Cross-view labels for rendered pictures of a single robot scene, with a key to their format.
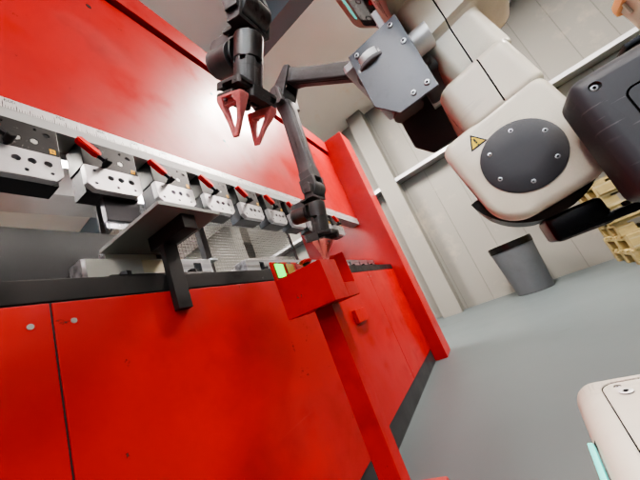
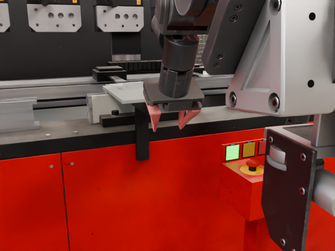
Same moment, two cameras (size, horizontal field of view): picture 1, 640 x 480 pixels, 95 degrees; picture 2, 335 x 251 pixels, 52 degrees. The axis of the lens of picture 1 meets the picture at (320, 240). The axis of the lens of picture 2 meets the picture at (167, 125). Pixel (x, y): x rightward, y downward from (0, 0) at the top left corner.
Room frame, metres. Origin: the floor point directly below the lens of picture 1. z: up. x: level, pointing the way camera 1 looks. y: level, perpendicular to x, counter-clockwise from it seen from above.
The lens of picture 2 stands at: (0.02, -0.40, 1.18)
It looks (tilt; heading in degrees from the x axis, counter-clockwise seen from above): 16 degrees down; 44
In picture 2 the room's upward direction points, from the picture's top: straight up
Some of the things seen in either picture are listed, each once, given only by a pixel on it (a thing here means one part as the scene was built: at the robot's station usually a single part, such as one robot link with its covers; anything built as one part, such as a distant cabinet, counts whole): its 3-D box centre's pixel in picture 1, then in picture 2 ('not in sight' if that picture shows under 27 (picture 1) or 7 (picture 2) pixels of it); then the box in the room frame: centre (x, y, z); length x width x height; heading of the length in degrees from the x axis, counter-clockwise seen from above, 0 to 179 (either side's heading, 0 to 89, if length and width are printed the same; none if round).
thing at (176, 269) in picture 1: (180, 264); (144, 130); (0.70, 0.35, 0.88); 0.14 x 0.04 x 0.22; 65
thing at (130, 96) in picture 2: (161, 231); (139, 91); (0.71, 0.39, 1.00); 0.26 x 0.18 x 0.01; 65
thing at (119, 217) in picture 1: (122, 215); (125, 46); (0.78, 0.52, 1.13); 0.10 x 0.02 x 0.10; 155
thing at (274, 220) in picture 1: (270, 213); not in sight; (1.48, 0.20, 1.26); 0.15 x 0.09 x 0.17; 155
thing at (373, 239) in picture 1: (353, 251); not in sight; (2.92, -0.27, 1.15); 0.85 x 0.25 x 2.30; 65
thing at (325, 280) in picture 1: (316, 278); (261, 176); (0.91, 0.06, 0.75); 0.20 x 0.16 x 0.18; 157
